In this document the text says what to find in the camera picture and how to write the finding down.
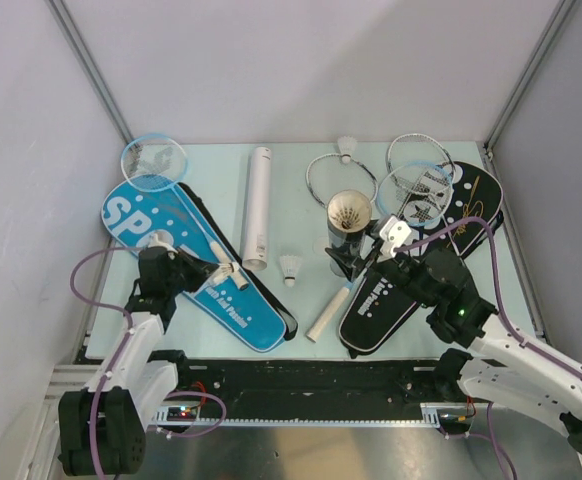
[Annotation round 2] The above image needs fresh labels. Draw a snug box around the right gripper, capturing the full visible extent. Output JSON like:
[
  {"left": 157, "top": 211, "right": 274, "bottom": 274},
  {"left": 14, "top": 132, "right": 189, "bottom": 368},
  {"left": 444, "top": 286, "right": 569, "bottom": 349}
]
[{"left": 326, "top": 219, "right": 435, "bottom": 309}]

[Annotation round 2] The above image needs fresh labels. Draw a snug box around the black shuttlecock tube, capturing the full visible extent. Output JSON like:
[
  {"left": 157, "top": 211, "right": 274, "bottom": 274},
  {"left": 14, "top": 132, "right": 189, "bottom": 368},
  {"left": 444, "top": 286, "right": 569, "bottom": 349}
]
[{"left": 326, "top": 189, "right": 372, "bottom": 276}]

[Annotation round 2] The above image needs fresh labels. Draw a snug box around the shuttlecock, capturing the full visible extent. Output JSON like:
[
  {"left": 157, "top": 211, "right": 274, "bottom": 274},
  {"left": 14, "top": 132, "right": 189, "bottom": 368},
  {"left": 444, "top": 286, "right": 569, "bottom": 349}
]
[
  {"left": 279, "top": 255, "right": 302, "bottom": 288},
  {"left": 336, "top": 206, "right": 363, "bottom": 232},
  {"left": 208, "top": 262, "right": 239, "bottom": 285},
  {"left": 337, "top": 136, "right": 358, "bottom": 164}
]

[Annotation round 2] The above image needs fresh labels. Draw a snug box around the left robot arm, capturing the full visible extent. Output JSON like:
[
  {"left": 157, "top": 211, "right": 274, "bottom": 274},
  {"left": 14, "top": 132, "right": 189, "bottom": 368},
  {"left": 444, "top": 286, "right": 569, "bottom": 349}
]
[{"left": 58, "top": 242, "right": 234, "bottom": 479}]

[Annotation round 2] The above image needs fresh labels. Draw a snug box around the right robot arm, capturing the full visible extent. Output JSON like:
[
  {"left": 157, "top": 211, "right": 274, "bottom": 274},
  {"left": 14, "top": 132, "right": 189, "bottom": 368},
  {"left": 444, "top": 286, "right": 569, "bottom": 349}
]
[{"left": 327, "top": 216, "right": 582, "bottom": 456}]

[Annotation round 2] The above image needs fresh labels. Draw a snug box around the light green table mat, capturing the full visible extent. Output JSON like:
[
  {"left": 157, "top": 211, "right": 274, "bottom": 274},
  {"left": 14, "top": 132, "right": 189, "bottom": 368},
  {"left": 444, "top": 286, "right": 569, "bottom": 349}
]
[{"left": 84, "top": 141, "right": 545, "bottom": 361}]

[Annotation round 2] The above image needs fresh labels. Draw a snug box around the black racket cover front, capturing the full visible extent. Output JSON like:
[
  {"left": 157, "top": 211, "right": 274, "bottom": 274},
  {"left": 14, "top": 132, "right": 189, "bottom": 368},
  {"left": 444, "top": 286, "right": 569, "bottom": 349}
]
[{"left": 338, "top": 273, "right": 448, "bottom": 360}]

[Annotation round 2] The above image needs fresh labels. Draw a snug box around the blue racket cover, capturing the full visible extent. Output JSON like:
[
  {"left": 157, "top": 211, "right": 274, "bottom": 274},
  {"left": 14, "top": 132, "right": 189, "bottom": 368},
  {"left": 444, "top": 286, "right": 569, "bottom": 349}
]
[{"left": 101, "top": 183, "right": 298, "bottom": 353}]

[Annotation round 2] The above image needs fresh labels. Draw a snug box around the light blue racket right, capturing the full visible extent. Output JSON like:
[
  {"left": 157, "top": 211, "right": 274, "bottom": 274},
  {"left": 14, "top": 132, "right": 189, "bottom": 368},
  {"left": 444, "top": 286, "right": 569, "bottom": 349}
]
[{"left": 304, "top": 159, "right": 455, "bottom": 344}]

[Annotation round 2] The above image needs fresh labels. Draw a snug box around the light blue racket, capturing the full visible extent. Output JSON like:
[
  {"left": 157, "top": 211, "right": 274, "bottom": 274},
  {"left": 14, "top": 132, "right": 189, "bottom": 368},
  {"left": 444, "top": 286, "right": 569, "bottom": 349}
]
[
  {"left": 304, "top": 159, "right": 455, "bottom": 344},
  {"left": 120, "top": 133, "right": 249, "bottom": 291}
]

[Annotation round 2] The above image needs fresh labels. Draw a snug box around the white racket centre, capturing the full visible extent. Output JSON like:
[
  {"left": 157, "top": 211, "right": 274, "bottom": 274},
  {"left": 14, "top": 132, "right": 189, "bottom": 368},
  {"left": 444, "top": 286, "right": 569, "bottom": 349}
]
[{"left": 305, "top": 153, "right": 379, "bottom": 216}]

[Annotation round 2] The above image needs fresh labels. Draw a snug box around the white racket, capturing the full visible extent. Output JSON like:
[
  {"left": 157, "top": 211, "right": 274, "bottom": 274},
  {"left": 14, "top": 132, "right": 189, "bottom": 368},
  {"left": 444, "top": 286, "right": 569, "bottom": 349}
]
[
  {"left": 385, "top": 133, "right": 455, "bottom": 202},
  {"left": 305, "top": 153, "right": 379, "bottom": 216}
]

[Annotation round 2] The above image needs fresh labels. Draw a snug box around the white shuttlecock tube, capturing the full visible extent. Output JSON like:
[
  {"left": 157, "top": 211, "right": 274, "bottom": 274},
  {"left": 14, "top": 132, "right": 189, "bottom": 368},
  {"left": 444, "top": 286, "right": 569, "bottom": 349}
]
[{"left": 241, "top": 146, "right": 272, "bottom": 271}]

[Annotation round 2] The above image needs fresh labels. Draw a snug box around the white racket right rear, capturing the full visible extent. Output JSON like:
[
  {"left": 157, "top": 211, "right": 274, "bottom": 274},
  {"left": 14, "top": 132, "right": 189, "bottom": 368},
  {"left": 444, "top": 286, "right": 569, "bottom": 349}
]
[{"left": 385, "top": 133, "right": 455, "bottom": 202}]

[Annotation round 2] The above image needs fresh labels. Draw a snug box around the light blue racket left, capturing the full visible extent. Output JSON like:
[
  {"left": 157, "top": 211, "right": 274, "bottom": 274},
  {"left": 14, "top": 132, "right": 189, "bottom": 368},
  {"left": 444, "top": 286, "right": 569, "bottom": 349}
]
[{"left": 120, "top": 133, "right": 249, "bottom": 291}]

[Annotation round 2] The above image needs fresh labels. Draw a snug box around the black racket cover gold script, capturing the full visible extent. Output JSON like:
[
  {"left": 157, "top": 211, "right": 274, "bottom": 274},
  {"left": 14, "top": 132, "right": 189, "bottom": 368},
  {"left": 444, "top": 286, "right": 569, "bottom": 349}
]
[{"left": 440, "top": 161, "right": 504, "bottom": 259}]

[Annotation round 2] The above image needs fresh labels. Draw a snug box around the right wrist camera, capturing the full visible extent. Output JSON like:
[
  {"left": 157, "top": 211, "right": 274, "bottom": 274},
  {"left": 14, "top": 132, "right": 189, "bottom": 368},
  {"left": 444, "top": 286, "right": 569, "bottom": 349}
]
[{"left": 374, "top": 215, "right": 411, "bottom": 261}]

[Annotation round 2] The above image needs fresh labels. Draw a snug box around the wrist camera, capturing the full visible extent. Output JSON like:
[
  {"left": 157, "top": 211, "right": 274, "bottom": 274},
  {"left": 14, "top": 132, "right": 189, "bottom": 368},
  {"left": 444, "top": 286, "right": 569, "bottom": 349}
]
[
  {"left": 374, "top": 215, "right": 411, "bottom": 261},
  {"left": 146, "top": 232, "right": 177, "bottom": 253}
]

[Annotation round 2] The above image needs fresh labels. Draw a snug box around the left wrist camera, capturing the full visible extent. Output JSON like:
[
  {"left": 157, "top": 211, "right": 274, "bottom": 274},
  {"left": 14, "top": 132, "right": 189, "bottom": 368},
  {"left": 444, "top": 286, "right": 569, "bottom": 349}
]
[{"left": 146, "top": 232, "right": 177, "bottom": 253}]

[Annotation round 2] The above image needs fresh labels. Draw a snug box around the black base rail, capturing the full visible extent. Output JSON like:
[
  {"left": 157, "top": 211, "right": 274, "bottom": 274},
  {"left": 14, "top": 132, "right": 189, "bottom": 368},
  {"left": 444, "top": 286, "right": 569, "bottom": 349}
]
[{"left": 149, "top": 350, "right": 480, "bottom": 423}]

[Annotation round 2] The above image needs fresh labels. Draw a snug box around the left aluminium frame post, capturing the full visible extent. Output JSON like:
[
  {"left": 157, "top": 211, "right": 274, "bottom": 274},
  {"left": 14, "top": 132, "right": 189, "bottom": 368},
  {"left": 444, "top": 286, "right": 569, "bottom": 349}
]
[{"left": 46, "top": 0, "right": 134, "bottom": 144}]

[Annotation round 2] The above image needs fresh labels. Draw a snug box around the aluminium frame post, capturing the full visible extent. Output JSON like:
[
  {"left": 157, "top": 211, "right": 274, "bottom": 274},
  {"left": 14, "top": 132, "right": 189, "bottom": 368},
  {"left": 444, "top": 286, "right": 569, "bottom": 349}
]
[
  {"left": 46, "top": 0, "right": 134, "bottom": 144},
  {"left": 483, "top": 0, "right": 581, "bottom": 154}
]

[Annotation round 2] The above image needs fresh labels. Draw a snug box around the right aluminium frame post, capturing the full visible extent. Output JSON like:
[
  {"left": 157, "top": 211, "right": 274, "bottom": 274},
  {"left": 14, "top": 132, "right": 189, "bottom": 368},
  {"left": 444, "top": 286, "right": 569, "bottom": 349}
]
[{"left": 483, "top": 0, "right": 581, "bottom": 154}]

